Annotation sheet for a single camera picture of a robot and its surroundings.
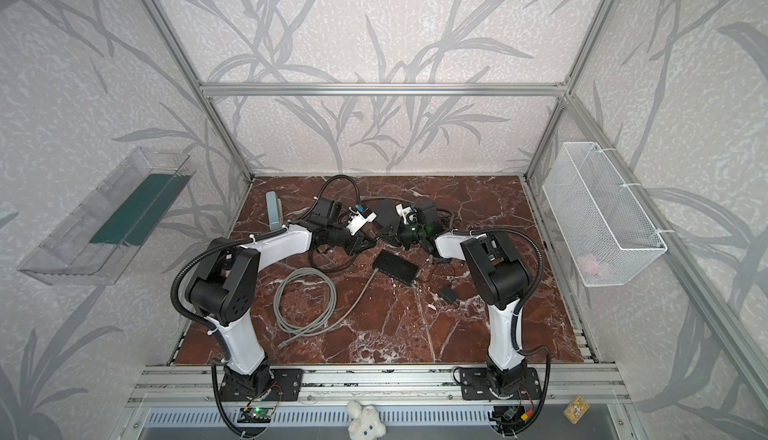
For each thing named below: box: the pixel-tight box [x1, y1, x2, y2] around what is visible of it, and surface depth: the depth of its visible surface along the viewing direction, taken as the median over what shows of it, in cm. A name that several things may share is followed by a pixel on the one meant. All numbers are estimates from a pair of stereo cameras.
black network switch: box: [372, 249, 420, 286], surface depth 96 cm
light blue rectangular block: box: [266, 191, 283, 231], surface depth 107 cm
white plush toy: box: [347, 400, 387, 440], surface depth 67 cm
